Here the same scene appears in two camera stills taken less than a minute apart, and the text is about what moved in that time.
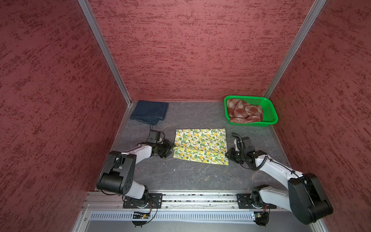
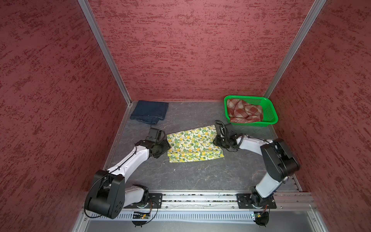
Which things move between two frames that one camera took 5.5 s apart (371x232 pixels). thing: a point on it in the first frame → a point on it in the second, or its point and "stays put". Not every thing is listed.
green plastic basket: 270,116 stays put
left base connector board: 139,219 stays put
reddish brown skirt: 239,111 stays put
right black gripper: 230,155 → 217,141
